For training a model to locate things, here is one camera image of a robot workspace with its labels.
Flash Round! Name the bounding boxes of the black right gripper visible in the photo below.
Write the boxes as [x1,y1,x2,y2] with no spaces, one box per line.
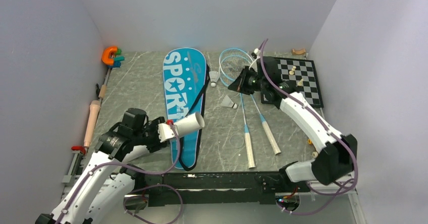
[228,66,266,95]

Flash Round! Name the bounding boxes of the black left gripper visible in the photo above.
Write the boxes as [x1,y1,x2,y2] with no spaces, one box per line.
[133,117,171,152]

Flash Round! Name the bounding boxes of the white shuttlecock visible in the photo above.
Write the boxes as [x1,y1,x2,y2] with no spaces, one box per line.
[209,71,221,87]
[220,95,238,109]

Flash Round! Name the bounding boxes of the white shuttlecock tube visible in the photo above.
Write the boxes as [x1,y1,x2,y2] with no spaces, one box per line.
[172,112,205,138]

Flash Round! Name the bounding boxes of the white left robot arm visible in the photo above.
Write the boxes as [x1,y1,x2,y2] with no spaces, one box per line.
[35,108,167,223]

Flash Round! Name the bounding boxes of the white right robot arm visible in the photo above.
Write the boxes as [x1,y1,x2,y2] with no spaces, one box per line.
[228,66,358,191]

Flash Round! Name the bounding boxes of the blue badminton racket right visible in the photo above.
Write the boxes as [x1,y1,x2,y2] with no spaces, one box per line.
[219,48,281,155]

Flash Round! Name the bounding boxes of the cream chess pawn upper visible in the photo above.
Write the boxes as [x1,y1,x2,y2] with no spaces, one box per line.
[289,66,296,75]

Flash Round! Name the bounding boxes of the blue racket bag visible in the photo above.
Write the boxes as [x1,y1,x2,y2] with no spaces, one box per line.
[163,47,210,171]

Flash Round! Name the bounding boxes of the black white chessboard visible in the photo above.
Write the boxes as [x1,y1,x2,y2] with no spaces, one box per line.
[263,56,324,108]

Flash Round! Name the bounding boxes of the wooden arch block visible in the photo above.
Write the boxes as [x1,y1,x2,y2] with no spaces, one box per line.
[291,48,306,55]

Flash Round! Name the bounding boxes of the green blue toy blocks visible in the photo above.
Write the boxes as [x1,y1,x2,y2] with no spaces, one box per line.
[111,48,125,68]

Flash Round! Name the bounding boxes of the orange C-shaped toy block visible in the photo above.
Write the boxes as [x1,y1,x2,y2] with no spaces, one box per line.
[101,46,119,66]

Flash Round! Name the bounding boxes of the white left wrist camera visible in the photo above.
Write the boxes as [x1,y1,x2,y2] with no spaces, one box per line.
[157,120,177,142]

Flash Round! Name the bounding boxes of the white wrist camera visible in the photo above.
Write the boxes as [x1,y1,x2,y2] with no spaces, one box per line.
[249,47,260,72]
[157,120,177,142]

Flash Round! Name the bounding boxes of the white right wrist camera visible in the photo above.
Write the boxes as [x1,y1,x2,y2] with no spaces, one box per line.
[249,47,260,72]

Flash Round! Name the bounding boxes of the clear tube lid ring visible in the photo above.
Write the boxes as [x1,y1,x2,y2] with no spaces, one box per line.
[229,134,246,149]

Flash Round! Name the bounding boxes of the beige handle tool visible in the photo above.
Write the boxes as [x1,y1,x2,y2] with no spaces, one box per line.
[83,100,101,149]

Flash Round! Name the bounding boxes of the red clamp on rail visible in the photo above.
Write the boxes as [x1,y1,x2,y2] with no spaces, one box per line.
[71,146,87,156]

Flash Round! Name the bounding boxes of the black base frame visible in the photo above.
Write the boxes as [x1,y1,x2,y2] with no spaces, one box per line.
[131,170,309,207]

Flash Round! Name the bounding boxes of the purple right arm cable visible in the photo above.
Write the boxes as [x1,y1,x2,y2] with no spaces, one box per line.
[259,38,359,216]

